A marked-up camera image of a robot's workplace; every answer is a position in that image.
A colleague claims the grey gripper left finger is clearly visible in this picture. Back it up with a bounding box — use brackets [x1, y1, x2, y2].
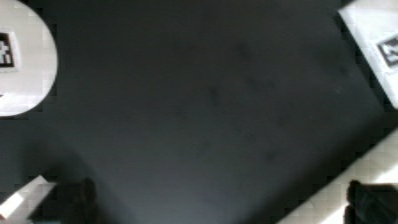
[0, 176, 55, 224]

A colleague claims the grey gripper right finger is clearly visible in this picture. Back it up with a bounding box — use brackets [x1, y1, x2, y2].
[344, 180, 398, 224]

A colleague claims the white lamp shade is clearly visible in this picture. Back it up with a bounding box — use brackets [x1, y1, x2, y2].
[0, 0, 58, 117]

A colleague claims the white U-shaped fence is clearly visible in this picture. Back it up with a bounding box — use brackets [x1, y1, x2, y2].
[277, 133, 398, 224]

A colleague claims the white marker sheet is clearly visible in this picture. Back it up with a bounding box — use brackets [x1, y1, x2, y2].
[337, 0, 398, 109]

